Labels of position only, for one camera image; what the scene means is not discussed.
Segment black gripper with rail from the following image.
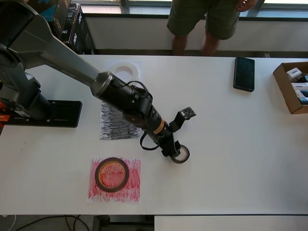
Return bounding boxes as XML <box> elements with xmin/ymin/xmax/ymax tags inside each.
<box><xmin>157</xmin><ymin>131</ymin><xmax>181</xmax><ymax>158</ymax></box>

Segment small black tape roll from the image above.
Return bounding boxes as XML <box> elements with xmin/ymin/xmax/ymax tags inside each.
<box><xmin>168</xmin><ymin>145</ymin><xmax>191</xmax><ymax>166</ymax></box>

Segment red tape roll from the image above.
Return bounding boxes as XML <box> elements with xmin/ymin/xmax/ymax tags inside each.
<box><xmin>94</xmin><ymin>156</ymin><xmax>130</xmax><ymax>193</ymax></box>

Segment wide white tape roll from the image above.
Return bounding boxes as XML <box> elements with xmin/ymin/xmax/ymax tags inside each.
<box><xmin>111</xmin><ymin>62</ymin><xmax>141</xmax><ymax>82</ymax></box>

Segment person's left hand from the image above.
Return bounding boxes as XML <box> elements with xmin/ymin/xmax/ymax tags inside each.
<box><xmin>235</xmin><ymin>0</ymin><xmax>257</xmax><ymax>13</ymax></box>

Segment red scribbled paper sheet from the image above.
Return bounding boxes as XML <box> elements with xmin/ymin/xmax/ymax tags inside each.
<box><xmin>86</xmin><ymin>156</ymin><xmax>141</xmax><ymax>204</ymax></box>

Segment black scribbled paper sheet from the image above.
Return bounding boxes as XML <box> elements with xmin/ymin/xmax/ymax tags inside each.
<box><xmin>100</xmin><ymin>101</ymin><xmax>142</xmax><ymax>141</ymax></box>

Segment plain white paper sheet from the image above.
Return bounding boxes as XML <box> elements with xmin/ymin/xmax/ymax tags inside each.
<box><xmin>103</xmin><ymin>59</ymin><xmax>143</xmax><ymax>84</ymax></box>

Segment open brown cardboard box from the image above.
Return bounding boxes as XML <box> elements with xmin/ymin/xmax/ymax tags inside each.
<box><xmin>273</xmin><ymin>62</ymin><xmax>308</xmax><ymax>115</ymax></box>

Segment person in dark shirt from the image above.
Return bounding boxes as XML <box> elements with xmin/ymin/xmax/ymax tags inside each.
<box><xmin>167</xmin><ymin>0</ymin><xmax>241</xmax><ymax>56</ymax></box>

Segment black and white small box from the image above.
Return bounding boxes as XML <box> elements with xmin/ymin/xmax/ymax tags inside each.
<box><xmin>295</xmin><ymin>90</ymin><xmax>308</xmax><ymax>105</ymax></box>

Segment black monitor box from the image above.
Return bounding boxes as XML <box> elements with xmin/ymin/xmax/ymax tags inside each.
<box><xmin>71</xmin><ymin>12</ymin><xmax>97</xmax><ymax>55</ymax></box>

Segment tall black printed box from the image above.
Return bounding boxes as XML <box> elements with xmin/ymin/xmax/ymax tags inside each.
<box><xmin>51</xmin><ymin>0</ymin><xmax>81</xmax><ymax>44</ymax></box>

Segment orange clamp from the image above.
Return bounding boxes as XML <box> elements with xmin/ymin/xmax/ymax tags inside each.
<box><xmin>0</xmin><ymin>101</ymin><xmax>10</xmax><ymax>123</ymax></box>

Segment teal product box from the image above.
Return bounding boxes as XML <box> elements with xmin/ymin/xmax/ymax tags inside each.
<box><xmin>36</xmin><ymin>0</ymin><xmax>58</xmax><ymax>21</ymax></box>

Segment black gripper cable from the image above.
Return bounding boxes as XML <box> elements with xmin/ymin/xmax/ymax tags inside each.
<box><xmin>139</xmin><ymin>129</ymin><xmax>161</xmax><ymax>152</ymax></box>

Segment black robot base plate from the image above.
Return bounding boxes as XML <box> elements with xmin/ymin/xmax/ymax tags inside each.
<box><xmin>4</xmin><ymin>100</ymin><xmax>82</xmax><ymax>128</ymax></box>

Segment black floor cable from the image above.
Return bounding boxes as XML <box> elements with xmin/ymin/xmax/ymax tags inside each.
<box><xmin>14</xmin><ymin>215</ymin><xmax>94</xmax><ymax>231</ymax></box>

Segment white floor cable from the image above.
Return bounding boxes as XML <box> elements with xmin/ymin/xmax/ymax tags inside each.
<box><xmin>0</xmin><ymin>213</ymin><xmax>18</xmax><ymax>231</ymax></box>

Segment dark window frame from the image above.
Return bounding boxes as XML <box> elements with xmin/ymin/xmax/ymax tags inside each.
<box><xmin>80</xmin><ymin>0</ymin><xmax>308</xmax><ymax>24</ymax></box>

